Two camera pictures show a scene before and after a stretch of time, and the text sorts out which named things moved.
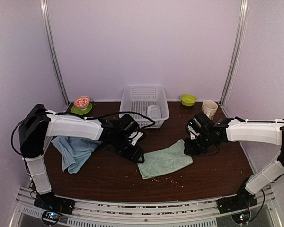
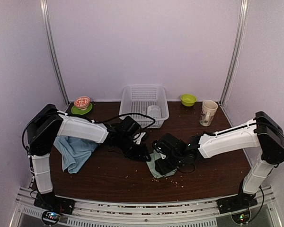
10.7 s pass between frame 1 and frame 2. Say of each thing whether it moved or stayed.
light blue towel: stayed
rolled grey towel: stayed
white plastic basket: stayed
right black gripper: moved
